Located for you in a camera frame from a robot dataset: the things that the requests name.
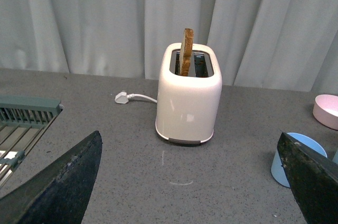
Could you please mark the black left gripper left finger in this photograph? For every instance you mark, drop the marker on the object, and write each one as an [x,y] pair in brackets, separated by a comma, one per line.
[60,193]

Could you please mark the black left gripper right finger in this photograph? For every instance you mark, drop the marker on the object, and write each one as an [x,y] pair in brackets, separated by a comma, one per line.
[312,178]

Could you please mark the light blue plastic cup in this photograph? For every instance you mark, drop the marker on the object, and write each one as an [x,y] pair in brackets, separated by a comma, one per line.
[277,169]

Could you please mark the pink plastic bowl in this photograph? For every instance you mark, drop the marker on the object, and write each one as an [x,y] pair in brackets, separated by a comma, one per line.
[325,110]

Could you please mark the green dish rack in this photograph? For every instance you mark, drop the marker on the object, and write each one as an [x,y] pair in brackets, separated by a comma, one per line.
[24,120]

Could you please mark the white power plug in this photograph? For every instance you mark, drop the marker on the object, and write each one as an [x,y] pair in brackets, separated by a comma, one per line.
[122,98]

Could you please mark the grey pleated curtain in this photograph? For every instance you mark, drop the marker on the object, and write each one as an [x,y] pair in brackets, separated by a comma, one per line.
[279,44]

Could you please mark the cream white toaster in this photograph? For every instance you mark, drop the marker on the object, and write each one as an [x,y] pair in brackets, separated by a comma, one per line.
[187,106]

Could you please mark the toasted bread slice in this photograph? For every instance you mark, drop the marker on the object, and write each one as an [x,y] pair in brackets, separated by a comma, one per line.
[186,51]

